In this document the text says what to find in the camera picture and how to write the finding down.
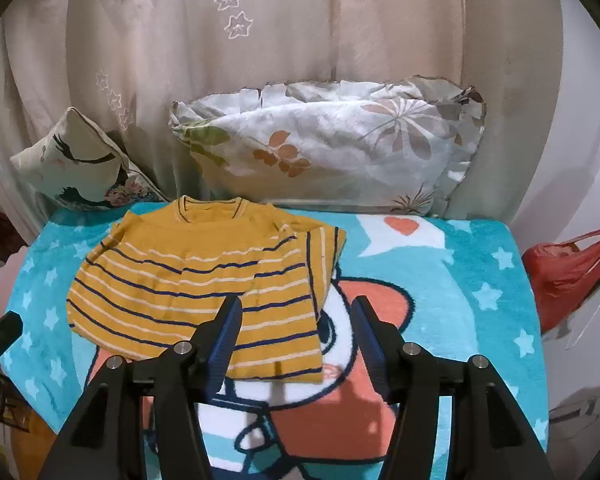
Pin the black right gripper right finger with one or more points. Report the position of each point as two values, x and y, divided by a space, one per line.
490 436

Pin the orange striped knit sweater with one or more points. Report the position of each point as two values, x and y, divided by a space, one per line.
156 277

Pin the white leaf print pillow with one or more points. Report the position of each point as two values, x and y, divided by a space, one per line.
350 146

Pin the turquoise star pattern blanket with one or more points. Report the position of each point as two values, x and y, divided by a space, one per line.
456 288

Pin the beige embroidered curtain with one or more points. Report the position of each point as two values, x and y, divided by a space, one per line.
123 62

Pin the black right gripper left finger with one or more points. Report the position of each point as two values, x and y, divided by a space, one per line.
103 437

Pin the cream bird print cushion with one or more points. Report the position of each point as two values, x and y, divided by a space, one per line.
79 167

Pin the red plastic bag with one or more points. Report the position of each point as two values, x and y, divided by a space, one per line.
562 275

